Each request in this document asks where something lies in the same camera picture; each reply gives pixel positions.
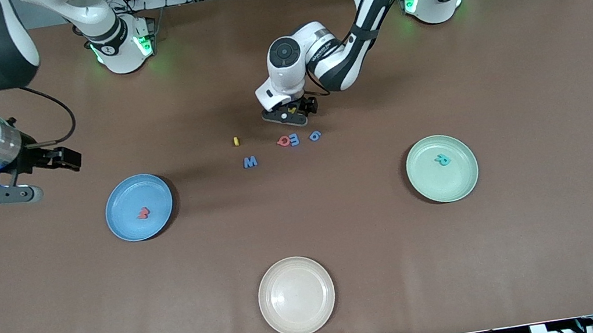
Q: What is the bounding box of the blue plate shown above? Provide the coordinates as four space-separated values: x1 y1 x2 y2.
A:
100 170 179 246

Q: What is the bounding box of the pale green plate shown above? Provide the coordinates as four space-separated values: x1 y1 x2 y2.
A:
402 130 483 209

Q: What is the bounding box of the beige plate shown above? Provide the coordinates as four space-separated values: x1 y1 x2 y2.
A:
253 252 341 333

